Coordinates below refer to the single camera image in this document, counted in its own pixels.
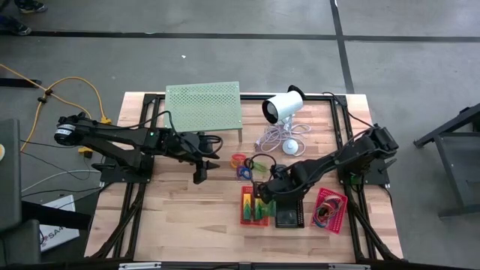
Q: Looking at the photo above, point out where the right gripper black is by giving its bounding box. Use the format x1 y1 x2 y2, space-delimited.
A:
253 170 301 217

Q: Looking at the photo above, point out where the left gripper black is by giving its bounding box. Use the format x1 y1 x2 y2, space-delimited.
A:
164 129 222 185

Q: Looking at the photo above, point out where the narrow yellow green box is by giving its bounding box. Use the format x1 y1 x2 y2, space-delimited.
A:
242 192 254 223

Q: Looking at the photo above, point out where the orange rubber band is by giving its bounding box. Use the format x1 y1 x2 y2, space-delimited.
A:
316 199 344 219

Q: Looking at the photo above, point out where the large blue rubber band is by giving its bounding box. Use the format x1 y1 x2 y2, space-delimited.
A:
311 209 338 230

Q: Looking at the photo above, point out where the tan rubber band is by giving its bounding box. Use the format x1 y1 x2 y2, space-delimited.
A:
322 193 344 206

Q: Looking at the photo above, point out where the red plastic basket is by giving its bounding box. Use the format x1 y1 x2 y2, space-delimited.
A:
310 186 350 236

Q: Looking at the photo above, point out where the white clamp desk lamp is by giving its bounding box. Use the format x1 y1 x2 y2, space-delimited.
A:
261 85 307 131

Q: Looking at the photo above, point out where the orange plastic basket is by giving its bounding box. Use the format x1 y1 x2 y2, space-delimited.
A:
239 186 272 228

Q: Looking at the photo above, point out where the black plastic basket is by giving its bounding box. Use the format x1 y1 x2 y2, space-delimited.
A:
274 198 306 230

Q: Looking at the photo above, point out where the green perforated metal shelf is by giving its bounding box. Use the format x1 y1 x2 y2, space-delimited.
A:
163 81 244 144

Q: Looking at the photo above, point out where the black metal beam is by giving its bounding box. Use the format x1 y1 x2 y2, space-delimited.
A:
20 199 93 231

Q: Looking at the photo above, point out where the white printed sign board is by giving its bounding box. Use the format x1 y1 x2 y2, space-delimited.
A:
38 193 81 254

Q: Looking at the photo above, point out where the black metal side table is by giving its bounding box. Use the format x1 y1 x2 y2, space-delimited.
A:
412 101 480 219

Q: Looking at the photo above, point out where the grey equipment case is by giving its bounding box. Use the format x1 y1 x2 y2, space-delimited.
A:
0 118 23 234

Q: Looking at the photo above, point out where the black floor strip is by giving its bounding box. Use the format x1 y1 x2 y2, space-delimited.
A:
0 77 43 89

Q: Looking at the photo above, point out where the dark grey storage box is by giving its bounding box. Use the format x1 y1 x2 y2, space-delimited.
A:
0 219 43 266

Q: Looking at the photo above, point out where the person's shoe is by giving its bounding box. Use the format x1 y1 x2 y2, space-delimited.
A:
0 16 33 38
14 0 50 14

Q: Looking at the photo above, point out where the round white cord switch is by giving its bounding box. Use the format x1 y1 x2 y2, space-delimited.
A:
281 138 307 157

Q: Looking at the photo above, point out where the silver metal bracket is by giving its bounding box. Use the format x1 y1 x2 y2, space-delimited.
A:
328 263 373 270
118 262 163 270

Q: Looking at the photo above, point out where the black aluminium table frame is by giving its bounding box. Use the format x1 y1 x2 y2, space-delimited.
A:
88 91 405 264

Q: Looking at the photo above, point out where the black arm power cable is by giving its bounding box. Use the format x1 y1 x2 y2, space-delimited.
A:
322 91 376 131

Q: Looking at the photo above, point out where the white floor cable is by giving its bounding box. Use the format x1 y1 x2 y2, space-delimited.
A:
20 169 103 194

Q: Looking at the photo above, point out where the yellow extension cable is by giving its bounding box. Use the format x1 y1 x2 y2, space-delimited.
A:
0 62 113 159

